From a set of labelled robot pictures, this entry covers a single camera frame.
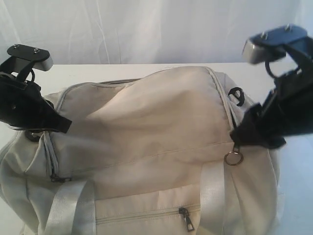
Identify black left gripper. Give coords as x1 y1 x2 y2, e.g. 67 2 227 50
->
0 72 72 133

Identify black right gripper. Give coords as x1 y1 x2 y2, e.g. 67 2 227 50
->
230 68 313 147

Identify metal key ring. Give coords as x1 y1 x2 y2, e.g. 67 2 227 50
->
224 144 245 166

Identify beige duffel bag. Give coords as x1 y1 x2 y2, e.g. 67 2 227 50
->
0 67 279 235

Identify white backdrop curtain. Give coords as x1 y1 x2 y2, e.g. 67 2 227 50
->
0 0 313 64

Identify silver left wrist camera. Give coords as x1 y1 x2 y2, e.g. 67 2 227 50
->
7 44 53 72

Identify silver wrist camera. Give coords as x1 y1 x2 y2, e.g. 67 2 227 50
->
7 44 53 72
242 24 308 65

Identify black camera cable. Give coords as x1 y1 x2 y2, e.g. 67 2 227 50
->
265 58 279 78

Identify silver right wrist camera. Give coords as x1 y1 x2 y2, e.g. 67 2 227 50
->
242 24 308 65

